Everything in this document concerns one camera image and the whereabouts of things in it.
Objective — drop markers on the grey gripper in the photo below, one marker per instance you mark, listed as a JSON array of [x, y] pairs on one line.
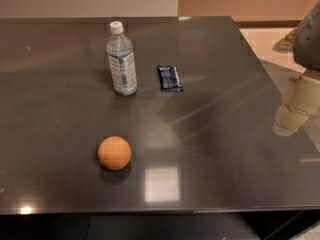
[[308, 45]]

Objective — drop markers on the clear plastic water bottle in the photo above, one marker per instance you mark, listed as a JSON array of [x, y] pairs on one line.
[[121, 60]]

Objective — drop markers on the dark blue snack packet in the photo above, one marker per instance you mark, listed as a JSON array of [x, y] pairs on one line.
[[169, 78]]

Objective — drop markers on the orange ball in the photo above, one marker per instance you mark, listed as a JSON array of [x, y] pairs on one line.
[[114, 153]]

